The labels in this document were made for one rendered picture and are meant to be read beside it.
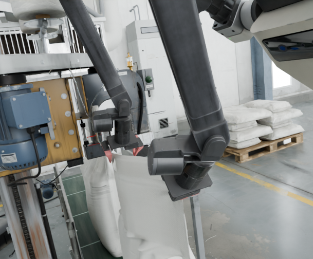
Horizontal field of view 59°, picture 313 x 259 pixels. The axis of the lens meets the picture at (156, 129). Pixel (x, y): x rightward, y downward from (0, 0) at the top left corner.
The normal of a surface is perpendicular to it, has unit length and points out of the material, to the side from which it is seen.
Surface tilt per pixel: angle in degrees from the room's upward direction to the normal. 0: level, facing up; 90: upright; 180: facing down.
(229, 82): 90
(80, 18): 103
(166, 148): 28
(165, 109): 90
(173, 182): 46
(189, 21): 117
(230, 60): 90
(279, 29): 130
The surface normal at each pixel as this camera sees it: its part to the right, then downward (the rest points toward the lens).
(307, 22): -0.61, 0.78
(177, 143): 0.07, -0.79
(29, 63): 0.88, -0.02
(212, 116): 0.22, 0.59
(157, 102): 0.40, 0.14
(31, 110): 0.75, 0.04
